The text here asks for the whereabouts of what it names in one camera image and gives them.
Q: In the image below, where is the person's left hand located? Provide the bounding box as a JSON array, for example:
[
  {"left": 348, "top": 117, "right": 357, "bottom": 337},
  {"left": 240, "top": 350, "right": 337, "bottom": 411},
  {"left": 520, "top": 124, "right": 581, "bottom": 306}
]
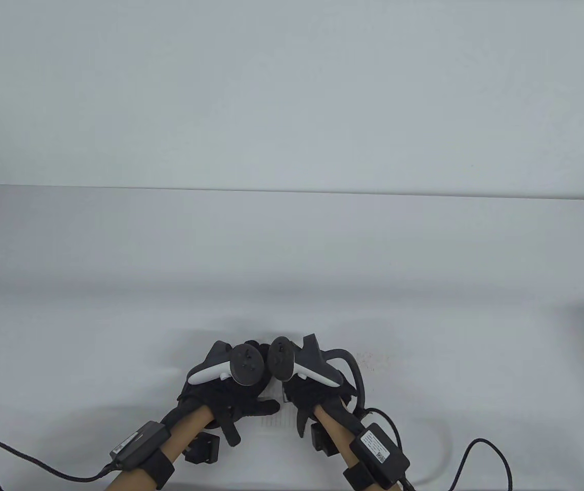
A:
[{"left": 161, "top": 340, "right": 281, "bottom": 446}]

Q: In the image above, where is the person's right hand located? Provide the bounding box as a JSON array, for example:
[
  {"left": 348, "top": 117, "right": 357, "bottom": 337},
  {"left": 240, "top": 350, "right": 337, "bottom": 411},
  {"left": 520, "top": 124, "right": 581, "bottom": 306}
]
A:
[{"left": 284, "top": 376, "right": 358, "bottom": 439}]

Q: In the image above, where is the white lined paper sheet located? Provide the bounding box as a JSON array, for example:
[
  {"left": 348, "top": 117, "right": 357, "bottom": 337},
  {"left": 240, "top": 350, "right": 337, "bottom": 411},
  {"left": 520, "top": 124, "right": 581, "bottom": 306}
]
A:
[{"left": 250, "top": 385, "right": 297, "bottom": 429}]

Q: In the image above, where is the black right forearm sensor box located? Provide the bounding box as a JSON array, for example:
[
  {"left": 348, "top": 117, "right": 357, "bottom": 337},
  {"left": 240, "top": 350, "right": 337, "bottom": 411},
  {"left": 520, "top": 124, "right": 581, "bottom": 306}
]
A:
[{"left": 349, "top": 423, "right": 410, "bottom": 487}]

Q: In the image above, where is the person's right forearm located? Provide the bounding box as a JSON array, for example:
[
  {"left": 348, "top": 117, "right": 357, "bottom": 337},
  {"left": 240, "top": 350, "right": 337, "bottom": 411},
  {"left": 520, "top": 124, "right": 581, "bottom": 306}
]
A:
[{"left": 314, "top": 400, "right": 392, "bottom": 491}]

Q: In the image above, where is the person's left forearm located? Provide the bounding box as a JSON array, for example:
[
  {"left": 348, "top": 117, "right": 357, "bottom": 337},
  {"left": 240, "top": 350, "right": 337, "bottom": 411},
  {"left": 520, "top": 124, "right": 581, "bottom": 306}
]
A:
[{"left": 101, "top": 404, "right": 217, "bottom": 491}]

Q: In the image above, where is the grey left forearm sensor box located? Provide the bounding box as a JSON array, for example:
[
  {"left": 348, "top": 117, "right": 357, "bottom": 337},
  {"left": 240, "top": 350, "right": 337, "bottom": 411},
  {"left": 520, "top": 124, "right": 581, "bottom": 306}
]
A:
[{"left": 110, "top": 420, "right": 171, "bottom": 471}]

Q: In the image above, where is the grey white right hand controller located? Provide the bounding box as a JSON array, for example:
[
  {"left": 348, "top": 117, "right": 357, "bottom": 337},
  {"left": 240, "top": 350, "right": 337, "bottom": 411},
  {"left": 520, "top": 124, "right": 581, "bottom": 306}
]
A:
[{"left": 267, "top": 334, "right": 367, "bottom": 411}]

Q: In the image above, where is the grey white hand controller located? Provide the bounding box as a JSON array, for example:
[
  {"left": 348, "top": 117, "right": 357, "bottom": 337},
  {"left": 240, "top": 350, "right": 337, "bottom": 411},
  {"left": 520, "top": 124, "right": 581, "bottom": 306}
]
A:
[
  {"left": 186, "top": 341, "right": 267, "bottom": 387},
  {"left": 267, "top": 334, "right": 367, "bottom": 411}
]

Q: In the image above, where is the grey white left hand controller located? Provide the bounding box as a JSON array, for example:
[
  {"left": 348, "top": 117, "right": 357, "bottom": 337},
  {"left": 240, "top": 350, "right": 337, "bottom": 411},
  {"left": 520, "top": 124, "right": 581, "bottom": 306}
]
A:
[{"left": 186, "top": 341, "right": 267, "bottom": 387}]

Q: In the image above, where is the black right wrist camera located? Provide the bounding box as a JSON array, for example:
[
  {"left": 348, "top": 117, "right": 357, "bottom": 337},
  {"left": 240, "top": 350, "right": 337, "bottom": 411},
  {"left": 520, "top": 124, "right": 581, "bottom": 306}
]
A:
[{"left": 311, "top": 423, "right": 342, "bottom": 457}]

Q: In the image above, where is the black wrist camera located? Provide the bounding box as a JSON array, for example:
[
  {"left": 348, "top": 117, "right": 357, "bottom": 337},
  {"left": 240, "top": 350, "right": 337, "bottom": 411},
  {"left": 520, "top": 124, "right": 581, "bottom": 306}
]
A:
[
  {"left": 311, "top": 423, "right": 342, "bottom": 457},
  {"left": 184, "top": 432, "right": 221, "bottom": 465}
]

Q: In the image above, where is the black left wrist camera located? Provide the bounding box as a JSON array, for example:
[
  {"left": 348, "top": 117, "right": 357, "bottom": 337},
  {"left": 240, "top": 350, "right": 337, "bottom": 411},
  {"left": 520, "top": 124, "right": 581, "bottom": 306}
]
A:
[{"left": 184, "top": 432, "right": 221, "bottom": 465}]

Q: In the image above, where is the black left forearm strap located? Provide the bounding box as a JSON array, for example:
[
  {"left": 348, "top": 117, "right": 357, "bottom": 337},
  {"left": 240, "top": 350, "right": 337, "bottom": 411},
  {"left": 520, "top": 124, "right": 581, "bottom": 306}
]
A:
[{"left": 142, "top": 449, "right": 176, "bottom": 487}]

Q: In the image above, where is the black forearm strap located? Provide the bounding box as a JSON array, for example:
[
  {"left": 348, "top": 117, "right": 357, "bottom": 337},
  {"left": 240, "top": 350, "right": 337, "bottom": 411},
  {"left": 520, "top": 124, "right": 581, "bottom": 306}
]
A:
[
  {"left": 142, "top": 449, "right": 176, "bottom": 487},
  {"left": 342, "top": 462, "right": 375, "bottom": 491}
]

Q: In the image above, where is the black right forearm strap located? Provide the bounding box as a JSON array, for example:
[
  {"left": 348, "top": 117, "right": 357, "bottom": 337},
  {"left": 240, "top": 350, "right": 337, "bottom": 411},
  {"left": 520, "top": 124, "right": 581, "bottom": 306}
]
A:
[{"left": 342, "top": 462, "right": 375, "bottom": 491}]

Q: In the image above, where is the black right braided cable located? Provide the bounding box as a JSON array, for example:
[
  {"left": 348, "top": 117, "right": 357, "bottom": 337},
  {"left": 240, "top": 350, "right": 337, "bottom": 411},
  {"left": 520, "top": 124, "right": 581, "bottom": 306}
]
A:
[{"left": 358, "top": 407, "right": 515, "bottom": 491}]

